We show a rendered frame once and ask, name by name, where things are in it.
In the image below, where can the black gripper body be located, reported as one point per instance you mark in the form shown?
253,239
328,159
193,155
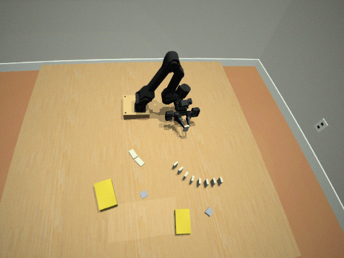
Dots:
182,110

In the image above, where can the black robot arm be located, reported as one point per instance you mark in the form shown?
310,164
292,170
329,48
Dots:
146,94

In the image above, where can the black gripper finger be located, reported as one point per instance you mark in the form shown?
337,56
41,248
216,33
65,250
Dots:
189,115
178,119

